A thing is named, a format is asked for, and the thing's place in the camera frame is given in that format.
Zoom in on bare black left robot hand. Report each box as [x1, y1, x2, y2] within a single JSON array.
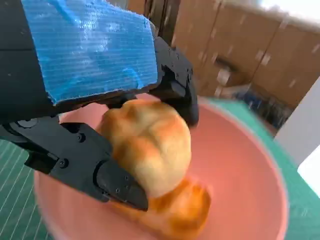
[[0, 0, 200, 212]]

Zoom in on round bread bun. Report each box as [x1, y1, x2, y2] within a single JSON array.
[[96, 98, 193, 198]]

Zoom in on pink bowl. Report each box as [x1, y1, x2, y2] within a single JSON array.
[[33, 93, 291, 240]]

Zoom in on braided rectangular bread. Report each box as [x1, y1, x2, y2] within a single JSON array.
[[109, 177, 212, 240]]

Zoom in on green cutting mat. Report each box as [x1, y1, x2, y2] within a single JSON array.
[[0, 96, 320, 240]]

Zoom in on open cardboard box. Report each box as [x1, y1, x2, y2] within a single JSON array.
[[172, 0, 320, 131]]

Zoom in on white desk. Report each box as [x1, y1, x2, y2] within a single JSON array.
[[273, 74, 320, 188]]

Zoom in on tangled black blue cables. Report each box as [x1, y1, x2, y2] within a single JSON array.
[[217, 83, 297, 131]]

